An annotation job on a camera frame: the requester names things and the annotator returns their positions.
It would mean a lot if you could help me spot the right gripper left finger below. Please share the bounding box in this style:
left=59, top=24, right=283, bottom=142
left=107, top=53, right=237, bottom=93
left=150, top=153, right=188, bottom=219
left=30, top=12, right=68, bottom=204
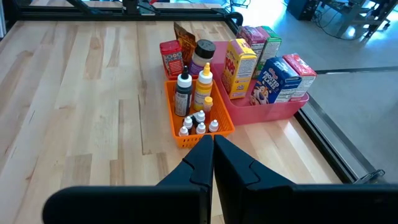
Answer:
left=156, top=134, right=215, bottom=224

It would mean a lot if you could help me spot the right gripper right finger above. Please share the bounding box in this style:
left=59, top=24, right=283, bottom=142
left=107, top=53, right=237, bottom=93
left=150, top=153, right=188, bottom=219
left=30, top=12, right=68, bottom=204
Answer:
left=214, top=134, right=295, bottom=224

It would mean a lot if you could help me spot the small red yellow-capped bottle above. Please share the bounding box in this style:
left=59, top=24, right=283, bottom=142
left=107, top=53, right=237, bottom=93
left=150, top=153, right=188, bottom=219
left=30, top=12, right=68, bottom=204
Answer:
left=203, top=96, right=214, bottom=113

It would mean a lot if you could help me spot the large black white-capped bottle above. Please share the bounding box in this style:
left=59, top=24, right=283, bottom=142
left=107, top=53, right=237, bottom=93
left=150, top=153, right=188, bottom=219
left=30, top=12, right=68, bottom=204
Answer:
left=174, top=65, right=193, bottom=118

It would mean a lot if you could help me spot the yellow squeeze bottle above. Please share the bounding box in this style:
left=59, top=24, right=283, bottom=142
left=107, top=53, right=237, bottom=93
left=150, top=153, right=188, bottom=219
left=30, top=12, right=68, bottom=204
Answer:
left=193, top=62, right=214, bottom=112

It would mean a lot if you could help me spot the yellow Corn Pops box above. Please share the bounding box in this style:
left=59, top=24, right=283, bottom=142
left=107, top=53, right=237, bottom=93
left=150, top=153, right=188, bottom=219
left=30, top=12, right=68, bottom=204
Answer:
left=221, top=38, right=258, bottom=100

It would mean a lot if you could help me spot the black-lidded spice jar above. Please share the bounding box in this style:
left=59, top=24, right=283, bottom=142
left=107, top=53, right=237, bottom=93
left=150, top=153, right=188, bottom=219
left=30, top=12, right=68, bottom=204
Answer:
left=188, top=39, right=216, bottom=77

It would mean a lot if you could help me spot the red-lidded patterned can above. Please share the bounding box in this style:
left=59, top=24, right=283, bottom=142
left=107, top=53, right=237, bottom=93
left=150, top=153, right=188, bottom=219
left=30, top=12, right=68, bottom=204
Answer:
left=159, top=39, right=185, bottom=78

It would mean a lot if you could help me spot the red mini cereal box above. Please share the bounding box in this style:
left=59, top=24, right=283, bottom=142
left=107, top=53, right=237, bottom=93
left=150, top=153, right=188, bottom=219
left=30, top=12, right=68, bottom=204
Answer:
left=282, top=53, right=318, bottom=102

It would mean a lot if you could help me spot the orange taco seasoning packet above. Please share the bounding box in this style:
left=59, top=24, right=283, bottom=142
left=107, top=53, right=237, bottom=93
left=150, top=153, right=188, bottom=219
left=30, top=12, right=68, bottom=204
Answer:
left=173, top=21, right=197, bottom=66

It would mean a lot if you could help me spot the green mini cereal box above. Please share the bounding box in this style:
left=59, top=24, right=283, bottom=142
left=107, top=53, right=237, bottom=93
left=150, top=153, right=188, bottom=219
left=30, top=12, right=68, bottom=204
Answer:
left=253, top=26, right=283, bottom=78

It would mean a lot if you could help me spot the orange mesh basket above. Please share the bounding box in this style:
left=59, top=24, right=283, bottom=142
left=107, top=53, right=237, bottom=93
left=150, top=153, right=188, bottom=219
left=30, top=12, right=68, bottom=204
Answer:
left=164, top=79, right=236, bottom=149

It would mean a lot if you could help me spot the pink plastic tray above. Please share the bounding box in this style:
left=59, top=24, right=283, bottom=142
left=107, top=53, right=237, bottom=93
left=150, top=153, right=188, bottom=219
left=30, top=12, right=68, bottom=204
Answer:
left=211, top=40, right=310, bottom=126

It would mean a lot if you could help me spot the blue Frosted Flakes box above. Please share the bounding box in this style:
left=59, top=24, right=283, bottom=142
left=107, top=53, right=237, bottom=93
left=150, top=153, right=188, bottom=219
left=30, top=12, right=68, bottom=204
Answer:
left=249, top=57, right=302, bottom=106

